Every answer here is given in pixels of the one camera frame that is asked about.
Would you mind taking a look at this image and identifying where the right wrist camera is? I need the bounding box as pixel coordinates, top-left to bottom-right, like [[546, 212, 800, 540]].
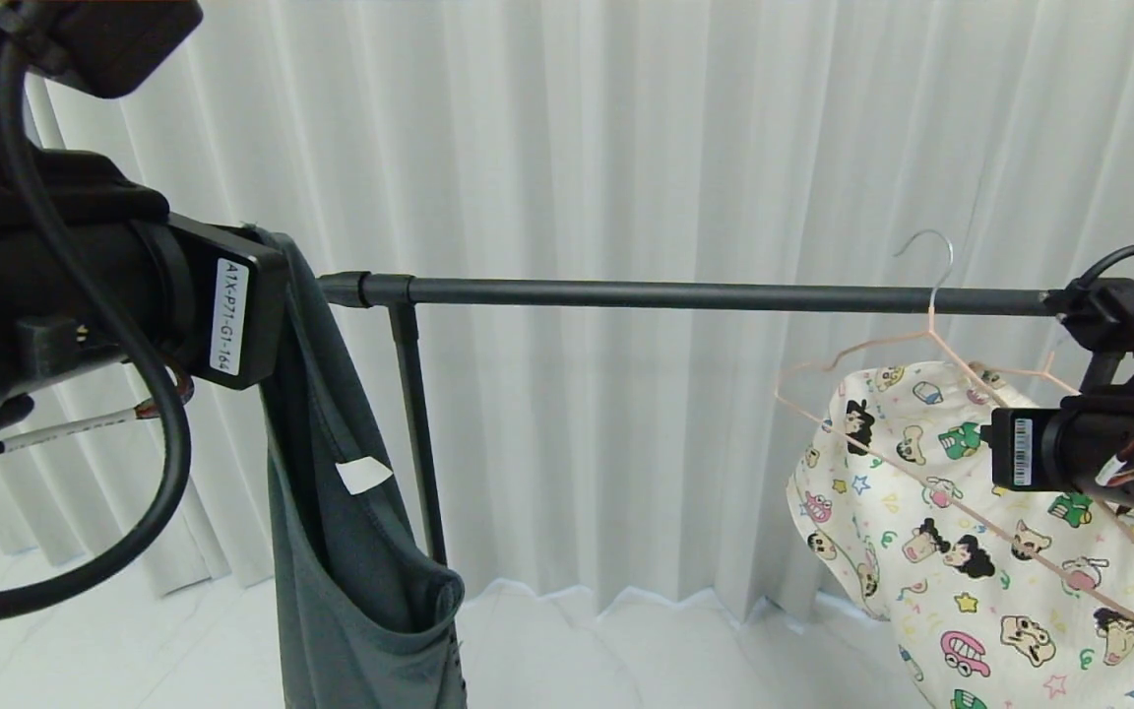
[[1044, 264, 1134, 415]]

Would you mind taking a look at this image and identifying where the white curtain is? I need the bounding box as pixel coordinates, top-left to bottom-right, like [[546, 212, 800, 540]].
[[0, 0, 1134, 621]]

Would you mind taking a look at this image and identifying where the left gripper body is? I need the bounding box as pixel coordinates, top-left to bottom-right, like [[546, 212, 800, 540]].
[[0, 148, 289, 434]]

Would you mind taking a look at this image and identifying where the cream printed garment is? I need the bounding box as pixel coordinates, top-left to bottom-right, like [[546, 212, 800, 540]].
[[786, 359, 1134, 709]]

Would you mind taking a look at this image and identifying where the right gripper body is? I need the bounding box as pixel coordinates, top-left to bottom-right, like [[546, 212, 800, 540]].
[[988, 389, 1134, 523]]

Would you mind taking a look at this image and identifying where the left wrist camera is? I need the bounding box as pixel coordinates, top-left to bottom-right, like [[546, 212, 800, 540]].
[[0, 0, 204, 232]]

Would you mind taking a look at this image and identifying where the black clothes rack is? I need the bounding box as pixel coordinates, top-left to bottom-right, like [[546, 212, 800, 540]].
[[316, 271, 1070, 567]]

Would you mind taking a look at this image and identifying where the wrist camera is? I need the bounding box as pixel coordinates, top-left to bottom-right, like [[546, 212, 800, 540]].
[[0, 0, 204, 232], [1044, 264, 1134, 415]]

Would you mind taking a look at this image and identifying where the dark grey garment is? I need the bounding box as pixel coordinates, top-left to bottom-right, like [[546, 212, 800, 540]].
[[242, 226, 470, 709]]

